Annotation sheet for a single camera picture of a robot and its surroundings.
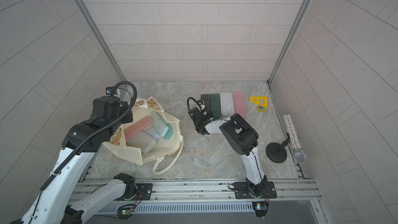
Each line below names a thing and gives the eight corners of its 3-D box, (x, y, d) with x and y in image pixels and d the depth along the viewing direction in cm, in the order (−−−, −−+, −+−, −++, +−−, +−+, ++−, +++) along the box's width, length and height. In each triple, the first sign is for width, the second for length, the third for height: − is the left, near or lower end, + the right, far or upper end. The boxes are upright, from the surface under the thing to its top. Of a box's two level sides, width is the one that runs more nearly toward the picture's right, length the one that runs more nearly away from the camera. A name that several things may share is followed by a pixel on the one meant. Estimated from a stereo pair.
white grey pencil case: (221, 116, 100) (221, 114, 98) (219, 94, 112) (220, 92, 110) (234, 116, 100) (235, 114, 98) (231, 94, 112) (232, 92, 110)
